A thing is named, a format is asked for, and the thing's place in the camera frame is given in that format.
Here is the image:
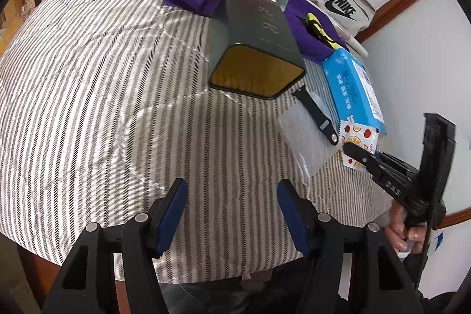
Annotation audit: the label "person's dark pants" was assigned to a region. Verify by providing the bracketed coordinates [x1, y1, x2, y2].
[160, 259, 313, 314]

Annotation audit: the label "clear plastic bag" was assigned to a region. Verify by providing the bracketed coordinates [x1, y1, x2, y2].
[280, 93, 344, 184]

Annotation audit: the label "dark green box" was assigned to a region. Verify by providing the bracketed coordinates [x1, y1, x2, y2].
[207, 0, 306, 100]

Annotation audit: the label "wooden door trim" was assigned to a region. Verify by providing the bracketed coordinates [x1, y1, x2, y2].
[355, 0, 447, 44]

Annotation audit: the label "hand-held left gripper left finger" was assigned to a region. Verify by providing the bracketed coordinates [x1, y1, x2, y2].
[42, 178, 189, 314]

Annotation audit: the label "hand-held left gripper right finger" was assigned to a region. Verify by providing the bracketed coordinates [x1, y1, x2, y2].
[277, 179, 418, 314]

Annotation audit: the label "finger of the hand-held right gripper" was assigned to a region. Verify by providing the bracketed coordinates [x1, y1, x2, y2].
[373, 151, 420, 175]
[343, 142, 391, 186]

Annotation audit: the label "fruit print packet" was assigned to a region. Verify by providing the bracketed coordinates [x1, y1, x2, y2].
[339, 120, 379, 170]

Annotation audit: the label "person's right hand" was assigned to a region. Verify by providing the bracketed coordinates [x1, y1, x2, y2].
[384, 202, 427, 257]

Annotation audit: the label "blue wet wipes pack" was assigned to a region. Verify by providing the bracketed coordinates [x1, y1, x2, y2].
[322, 47, 388, 135]

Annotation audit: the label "yellow black packet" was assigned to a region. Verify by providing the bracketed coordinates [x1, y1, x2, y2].
[304, 13, 338, 50]

